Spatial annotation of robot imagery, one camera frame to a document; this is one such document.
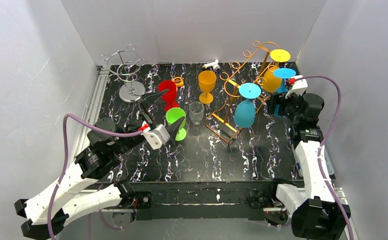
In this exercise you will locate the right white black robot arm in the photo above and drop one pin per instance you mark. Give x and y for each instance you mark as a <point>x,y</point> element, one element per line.
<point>317,213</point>

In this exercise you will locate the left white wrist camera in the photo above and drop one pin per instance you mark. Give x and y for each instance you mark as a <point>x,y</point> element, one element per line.
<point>156,137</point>

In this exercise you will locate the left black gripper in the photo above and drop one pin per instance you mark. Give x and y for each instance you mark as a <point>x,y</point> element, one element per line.
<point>146,117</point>

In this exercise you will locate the clear plastic parts box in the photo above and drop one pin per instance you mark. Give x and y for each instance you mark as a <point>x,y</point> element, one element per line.
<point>328,163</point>

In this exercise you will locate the green plastic wine glass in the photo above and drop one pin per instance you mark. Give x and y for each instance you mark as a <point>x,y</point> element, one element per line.
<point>174,112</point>

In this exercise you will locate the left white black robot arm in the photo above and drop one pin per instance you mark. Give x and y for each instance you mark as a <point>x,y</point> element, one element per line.
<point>60,203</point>

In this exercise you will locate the silver round glass rack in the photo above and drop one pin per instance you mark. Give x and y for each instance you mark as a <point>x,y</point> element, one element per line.
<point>125,65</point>

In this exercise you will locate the red plastic wine glass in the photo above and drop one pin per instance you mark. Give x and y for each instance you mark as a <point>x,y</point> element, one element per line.
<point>170,96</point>

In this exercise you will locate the blue wine glass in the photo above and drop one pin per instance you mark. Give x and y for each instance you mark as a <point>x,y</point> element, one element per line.
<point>285,74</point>

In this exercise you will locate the clear glass tumbler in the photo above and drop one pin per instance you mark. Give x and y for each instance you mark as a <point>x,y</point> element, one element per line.
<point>196,112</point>

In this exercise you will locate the teal wine glass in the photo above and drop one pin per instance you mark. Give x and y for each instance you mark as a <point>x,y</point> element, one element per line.
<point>245,112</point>

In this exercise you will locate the gold wire glass rack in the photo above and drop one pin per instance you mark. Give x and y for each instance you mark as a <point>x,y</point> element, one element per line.
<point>274,57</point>

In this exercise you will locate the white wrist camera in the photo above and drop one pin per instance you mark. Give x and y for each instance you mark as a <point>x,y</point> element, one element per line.
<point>297,86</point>
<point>156,137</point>

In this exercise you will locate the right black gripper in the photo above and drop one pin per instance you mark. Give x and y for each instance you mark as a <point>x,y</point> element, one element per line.
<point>276,102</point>

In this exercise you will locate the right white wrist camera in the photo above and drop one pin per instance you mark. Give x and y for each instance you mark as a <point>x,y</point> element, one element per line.
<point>297,86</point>

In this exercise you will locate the white small fitting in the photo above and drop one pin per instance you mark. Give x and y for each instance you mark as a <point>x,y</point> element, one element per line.
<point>212,65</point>

